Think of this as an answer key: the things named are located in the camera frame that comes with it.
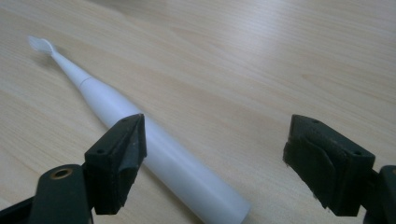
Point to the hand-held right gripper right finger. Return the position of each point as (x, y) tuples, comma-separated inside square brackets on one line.
[(330, 161)]

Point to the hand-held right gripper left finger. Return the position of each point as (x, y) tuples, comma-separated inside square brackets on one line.
[(115, 161)]

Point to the white electric toothbrush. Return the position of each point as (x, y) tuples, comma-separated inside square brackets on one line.
[(174, 168)]

